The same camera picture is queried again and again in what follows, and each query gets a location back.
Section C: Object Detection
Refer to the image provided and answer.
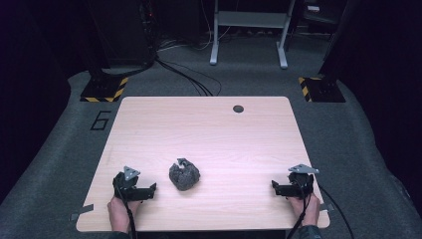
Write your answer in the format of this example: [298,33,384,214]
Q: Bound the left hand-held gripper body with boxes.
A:
[112,165,147,202]

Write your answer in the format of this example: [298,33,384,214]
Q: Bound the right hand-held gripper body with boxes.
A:
[287,163,320,200]

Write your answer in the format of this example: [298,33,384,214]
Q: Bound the grey towel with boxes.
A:
[168,157,201,192]

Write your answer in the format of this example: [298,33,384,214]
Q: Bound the person's right hand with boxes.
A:
[286,192,321,228]

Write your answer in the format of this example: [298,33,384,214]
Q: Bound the person's left hand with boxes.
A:
[106,195,142,233]

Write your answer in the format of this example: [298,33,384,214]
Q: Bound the striped black stand base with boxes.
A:
[80,76,129,104]
[298,76,346,104]

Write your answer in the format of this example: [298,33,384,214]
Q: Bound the black cabinet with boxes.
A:
[87,0,157,70]

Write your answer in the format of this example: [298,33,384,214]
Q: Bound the left hand-held gripper cable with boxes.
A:
[113,178,138,239]

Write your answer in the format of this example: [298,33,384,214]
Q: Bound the hand-held gripper cable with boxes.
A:
[286,180,313,239]
[113,178,138,239]

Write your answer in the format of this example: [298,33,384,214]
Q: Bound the right hand-held gripper cable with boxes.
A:
[286,180,313,239]

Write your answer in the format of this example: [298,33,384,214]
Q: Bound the thin black floor cable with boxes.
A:
[317,184,354,239]

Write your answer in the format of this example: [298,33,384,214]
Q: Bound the bundle of black floor cables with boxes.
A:
[154,57,223,98]

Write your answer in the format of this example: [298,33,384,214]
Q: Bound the white floor cables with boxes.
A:
[158,28,233,53]

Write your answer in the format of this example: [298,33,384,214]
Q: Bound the white metal desk frame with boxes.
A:
[209,0,297,70]

